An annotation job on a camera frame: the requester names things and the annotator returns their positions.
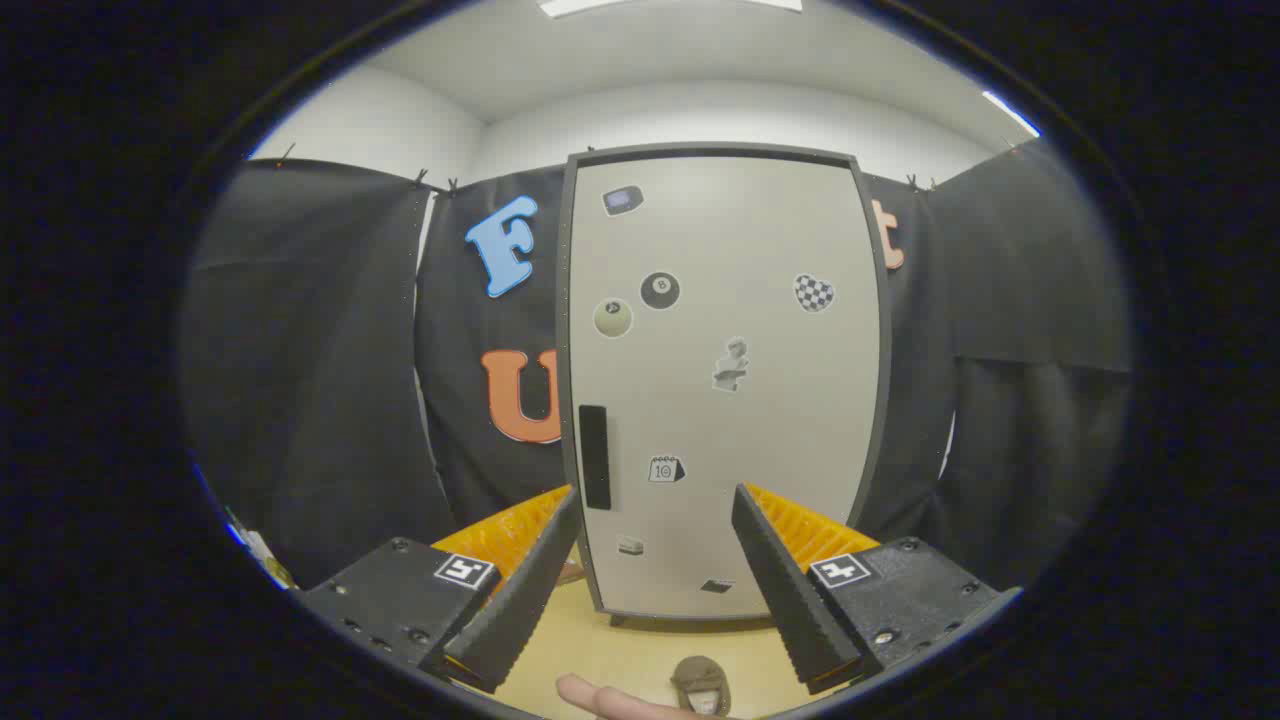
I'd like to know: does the black backdrop cloth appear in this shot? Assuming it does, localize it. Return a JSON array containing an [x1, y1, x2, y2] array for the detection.
[[180, 140, 1136, 591]]

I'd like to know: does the grey shoe cabinet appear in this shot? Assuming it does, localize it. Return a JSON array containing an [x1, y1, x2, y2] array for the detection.
[[555, 143, 893, 629]]

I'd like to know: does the brown fuzzy shoe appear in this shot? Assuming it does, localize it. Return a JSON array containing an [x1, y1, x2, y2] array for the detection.
[[670, 655, 733, 717]]

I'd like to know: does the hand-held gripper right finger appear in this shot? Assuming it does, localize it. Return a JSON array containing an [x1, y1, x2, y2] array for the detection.
[[731, 483, 1023, 696]]

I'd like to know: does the black door handle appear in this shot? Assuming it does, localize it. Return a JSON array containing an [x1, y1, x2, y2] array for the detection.
[[578, 404, 612, 511]]

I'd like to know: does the white patterned object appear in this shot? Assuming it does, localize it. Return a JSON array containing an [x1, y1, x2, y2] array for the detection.
[[226, 505, 297, 591]]

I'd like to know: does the grey shoe cabinet door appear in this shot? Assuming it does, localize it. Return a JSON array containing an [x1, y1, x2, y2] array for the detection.
[[568, 155, 883, 619]]

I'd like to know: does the ceiling light panel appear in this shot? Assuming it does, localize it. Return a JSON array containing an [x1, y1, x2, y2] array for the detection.
[[538, 0, 804, 20]]

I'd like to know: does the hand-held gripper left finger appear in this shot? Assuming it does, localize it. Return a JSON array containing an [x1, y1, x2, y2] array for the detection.
[[298, 485, 583, 695]]

